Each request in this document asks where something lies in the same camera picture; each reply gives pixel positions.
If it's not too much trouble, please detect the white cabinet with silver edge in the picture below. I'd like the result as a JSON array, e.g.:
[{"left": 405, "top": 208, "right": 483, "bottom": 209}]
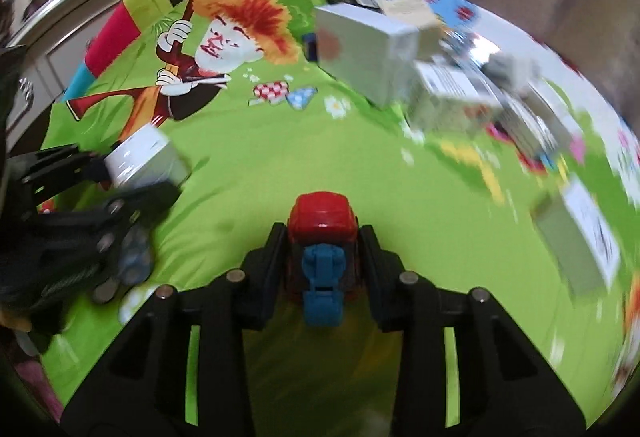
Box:
[{"left": 6, "top": 0, "right": 121, "bottom": 148}]

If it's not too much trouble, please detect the beige barcode carton box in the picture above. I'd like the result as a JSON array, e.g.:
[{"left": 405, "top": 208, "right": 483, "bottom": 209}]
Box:
[{"left": 376, "top": 0, "right": 440, "bottom": 29}]

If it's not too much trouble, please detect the red and blue toy car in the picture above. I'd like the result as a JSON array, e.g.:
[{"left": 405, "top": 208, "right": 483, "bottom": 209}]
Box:
[{"left": 285, "top": 191, "right": 359, "bottom": 327}]

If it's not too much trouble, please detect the grey-green box with label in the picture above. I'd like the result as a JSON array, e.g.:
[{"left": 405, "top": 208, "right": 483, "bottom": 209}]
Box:
[{"left": 532, "top": 175, "right": 620, "bottom": 295}]

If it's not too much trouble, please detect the green cartoon print tablecloth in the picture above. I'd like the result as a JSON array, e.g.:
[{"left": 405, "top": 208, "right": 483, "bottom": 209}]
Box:
[{"left": 42, "top": 0, "right": 639, "bottom": 436}]

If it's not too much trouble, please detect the large white carton box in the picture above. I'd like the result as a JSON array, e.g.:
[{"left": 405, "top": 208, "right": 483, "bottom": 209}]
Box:
[{"left": 314, "top": 3, "right": 420, "bottom": 108}]

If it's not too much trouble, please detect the white box with label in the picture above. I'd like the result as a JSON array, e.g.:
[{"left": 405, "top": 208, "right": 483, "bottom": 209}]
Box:
[{"left": 406, "top": 61, "right": 503, "bottom": 135}]

